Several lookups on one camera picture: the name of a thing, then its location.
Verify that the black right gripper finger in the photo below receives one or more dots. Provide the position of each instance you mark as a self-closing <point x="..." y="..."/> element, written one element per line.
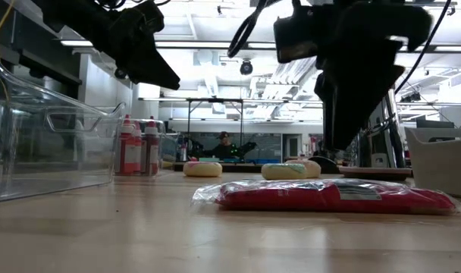
<point x="359" y="87"/>
<point x="320" y="102"/>

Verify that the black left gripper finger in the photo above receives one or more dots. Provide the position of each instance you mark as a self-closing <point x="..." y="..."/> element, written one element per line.
<point x="151" y="64"/>

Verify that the orange sprinkled toy donut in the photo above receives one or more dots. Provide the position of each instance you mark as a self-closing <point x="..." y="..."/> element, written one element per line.
<point x="314" y="168"/>

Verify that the green frosted toy donut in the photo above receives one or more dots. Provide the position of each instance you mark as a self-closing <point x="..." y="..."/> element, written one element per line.
<point x="280" y="172"/>

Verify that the red cap orange bottle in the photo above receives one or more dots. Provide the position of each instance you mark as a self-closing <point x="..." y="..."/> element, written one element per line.
<point x="126" y="151"/>

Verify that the red packet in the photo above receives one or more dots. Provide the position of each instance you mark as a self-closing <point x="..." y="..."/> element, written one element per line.
<point x="291" y="199"/>

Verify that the pink frosted toy donut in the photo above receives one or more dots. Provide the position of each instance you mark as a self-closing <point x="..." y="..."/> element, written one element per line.
<point x="202" y="170"/>

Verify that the black background robot arm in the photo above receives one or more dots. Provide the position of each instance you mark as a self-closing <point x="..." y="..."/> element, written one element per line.
<point x="247" y="148"/>

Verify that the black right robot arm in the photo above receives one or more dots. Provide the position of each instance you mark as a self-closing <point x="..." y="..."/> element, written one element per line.
<point x="416" y="26"/>

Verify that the narrow clear plastic bin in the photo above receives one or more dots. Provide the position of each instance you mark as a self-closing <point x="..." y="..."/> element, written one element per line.
<point x="170" y="148"/>

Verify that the dark background table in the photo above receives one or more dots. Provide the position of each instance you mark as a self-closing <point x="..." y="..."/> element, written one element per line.
<point x="245" y="167"/>

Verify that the person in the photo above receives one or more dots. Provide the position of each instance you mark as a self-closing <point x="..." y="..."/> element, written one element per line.
<point x="223" y="149"/>

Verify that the grey plastic bin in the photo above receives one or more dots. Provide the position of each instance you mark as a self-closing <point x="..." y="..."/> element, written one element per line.
<point x="443" y="167"/>

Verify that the wide clear plastic bin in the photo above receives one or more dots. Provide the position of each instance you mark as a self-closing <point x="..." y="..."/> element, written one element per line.
<point x="33" y="159"/>

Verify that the black ceiling camera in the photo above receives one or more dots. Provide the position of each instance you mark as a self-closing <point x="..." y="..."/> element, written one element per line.
<point x="246" y="67"/>
<point x="120" y="75"/>

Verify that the black ceiling light rail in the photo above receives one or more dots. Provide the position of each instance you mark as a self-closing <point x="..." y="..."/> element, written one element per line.
<point x="200" y="44"/>

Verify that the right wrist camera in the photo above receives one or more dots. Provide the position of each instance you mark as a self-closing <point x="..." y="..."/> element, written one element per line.
<point x="295" y="38"/>

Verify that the black background rig frame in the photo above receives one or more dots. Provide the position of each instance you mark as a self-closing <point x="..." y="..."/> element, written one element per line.
<point x="215" y="100"/>

